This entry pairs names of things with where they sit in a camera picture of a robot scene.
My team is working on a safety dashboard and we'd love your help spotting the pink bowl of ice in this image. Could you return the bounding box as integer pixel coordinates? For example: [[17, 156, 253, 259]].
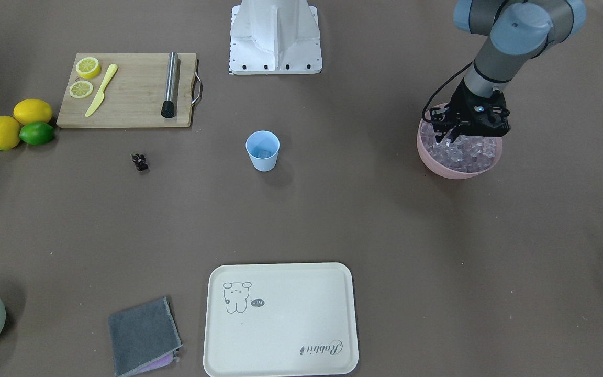
[[416, 119, 503, 180]]

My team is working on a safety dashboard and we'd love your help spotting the lemon slice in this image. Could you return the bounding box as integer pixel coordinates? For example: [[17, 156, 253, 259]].
[[75, 57, 102, 79], [69, 80, 94, 99]]

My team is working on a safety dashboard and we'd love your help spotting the yellow plastic knife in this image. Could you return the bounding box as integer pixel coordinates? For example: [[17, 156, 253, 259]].
[[84, 64, 119, 117]]

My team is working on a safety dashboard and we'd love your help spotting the green lime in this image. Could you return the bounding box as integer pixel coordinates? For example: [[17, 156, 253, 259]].
[[19, 121, 54, 145]]

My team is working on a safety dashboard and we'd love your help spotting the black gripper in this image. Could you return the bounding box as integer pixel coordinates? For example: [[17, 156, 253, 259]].
[[429, 83, 511, 143]]

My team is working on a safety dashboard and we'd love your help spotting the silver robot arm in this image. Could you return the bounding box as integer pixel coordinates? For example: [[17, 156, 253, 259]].
[[422, 1, 587, 142]]

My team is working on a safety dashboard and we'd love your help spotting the bamboo cutting board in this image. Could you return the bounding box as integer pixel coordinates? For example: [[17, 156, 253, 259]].
[[57, 52, 202, 128]]

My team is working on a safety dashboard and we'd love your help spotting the grey folded cloth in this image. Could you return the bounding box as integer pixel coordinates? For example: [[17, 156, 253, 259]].
[[107, 296, 183, 376]]

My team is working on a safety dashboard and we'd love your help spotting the light blue plastic cup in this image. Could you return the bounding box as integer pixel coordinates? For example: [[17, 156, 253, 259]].
[[245, 130, 280, 172]]

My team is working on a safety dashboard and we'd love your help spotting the cream rabbit tray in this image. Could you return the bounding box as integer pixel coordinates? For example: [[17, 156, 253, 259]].
[[203, 262, 360, 376]]

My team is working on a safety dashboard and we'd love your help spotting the whole yellow lemon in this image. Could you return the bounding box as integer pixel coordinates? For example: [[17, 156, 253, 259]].
[[0, 116, 22, 152], [14, 98, 53, 126]]

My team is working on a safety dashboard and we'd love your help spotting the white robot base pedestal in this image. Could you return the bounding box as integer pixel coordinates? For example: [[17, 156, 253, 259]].
[[228, 1, 323, 75]]

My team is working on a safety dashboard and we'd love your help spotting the steel muddler black tip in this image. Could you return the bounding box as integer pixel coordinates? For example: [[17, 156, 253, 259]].
[[160, 52, 181, 119]]

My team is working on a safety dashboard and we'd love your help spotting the clear ice cube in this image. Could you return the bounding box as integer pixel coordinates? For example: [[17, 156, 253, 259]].
[[255, 149, 271, 159]]

